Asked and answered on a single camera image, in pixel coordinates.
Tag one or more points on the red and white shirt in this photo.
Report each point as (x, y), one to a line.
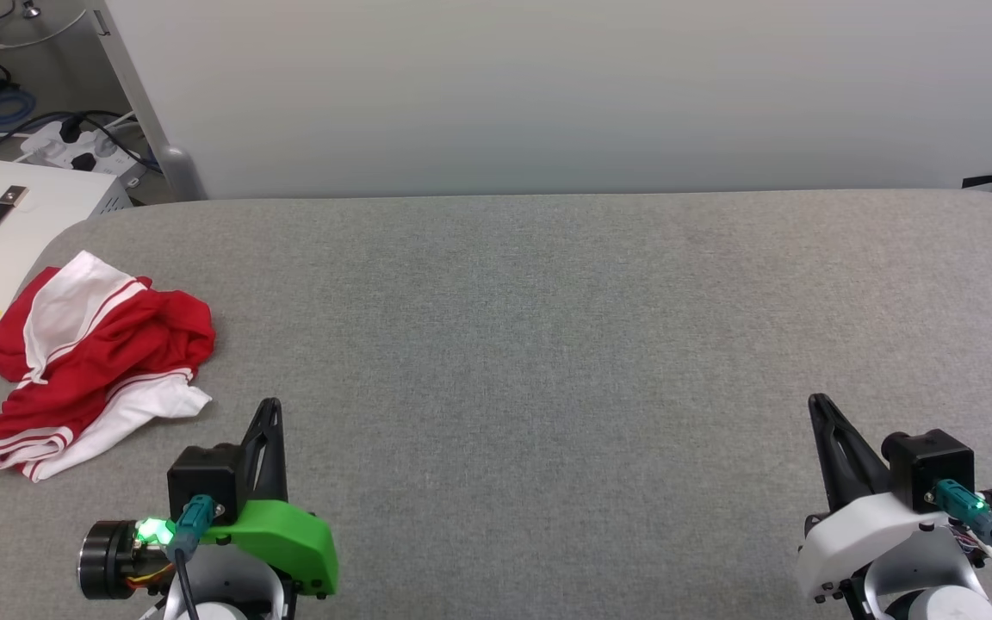
(130, 344)

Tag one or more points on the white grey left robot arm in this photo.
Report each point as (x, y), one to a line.
(108, 560)

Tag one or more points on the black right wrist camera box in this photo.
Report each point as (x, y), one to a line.
(935, 461)

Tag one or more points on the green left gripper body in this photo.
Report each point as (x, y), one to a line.
(289, 538)

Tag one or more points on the white power strip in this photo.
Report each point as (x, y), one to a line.
(52, 148)

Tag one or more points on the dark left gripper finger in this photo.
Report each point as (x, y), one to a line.
(265, 456)

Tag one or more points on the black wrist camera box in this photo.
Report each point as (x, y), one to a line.
(935, 461)
(203, 474)

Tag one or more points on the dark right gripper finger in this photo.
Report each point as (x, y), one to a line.
(845, 465)

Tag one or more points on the black power plug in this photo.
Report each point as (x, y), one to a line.
(71, 129)
(84, 161)

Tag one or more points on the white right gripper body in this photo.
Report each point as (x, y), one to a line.
(866, 534)

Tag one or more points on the white metal equipment box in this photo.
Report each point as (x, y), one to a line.
(40, 194)

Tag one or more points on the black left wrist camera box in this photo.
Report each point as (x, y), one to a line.
(203, 474)

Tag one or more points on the grey metal partition post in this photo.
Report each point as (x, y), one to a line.
(147, 103)

